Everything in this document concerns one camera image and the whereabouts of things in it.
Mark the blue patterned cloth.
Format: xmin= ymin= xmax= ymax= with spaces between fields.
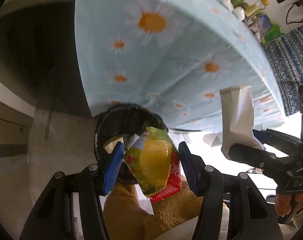
xmin=263 ymin=21 xmax=303 ymax=117

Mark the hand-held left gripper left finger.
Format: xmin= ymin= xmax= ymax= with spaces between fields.
xmin=19 ymin=141 xmax=126 ymax=240

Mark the colourful snack wrapper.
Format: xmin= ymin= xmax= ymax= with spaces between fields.
xmin=124 ymin=126 xmax=182 ymax=203

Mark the person's brown fleece clothing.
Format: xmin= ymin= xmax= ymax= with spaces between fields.
xmin=103 ymin=175 xmax=228 ymax=240

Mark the person's right hand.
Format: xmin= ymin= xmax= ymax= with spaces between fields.
xmin=274 ymin=189 xmax=303 ymax=218

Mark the black trash bin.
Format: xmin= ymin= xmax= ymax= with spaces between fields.
xmin=94 ymin=104 xmax=169 ymax=185

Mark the blue daisy tablecloth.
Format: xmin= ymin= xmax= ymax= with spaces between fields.
xmin=75 ymin=0 xmax=285 ymax=133

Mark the white paper bag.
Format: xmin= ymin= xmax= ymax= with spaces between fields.
xmin=219 ymin=85 xmax=265 ymax=159

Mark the black cable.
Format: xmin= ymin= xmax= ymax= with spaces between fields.
xmin=286 ymin=1 xmax=303 ymax=25

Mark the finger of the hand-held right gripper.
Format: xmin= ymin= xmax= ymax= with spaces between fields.
xmin=253 ymin=129 xmax=303 ymax=150
xmin=227 ymin=143 xmax=295 ymax=180

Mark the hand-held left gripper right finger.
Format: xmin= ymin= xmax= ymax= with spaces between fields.
xmin=178 ymin=141 xmax=282 ymax=240

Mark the small yellow oil bottle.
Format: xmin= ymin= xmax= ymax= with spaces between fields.
xmin=244 ymin=0 xmax=270 ymax=20

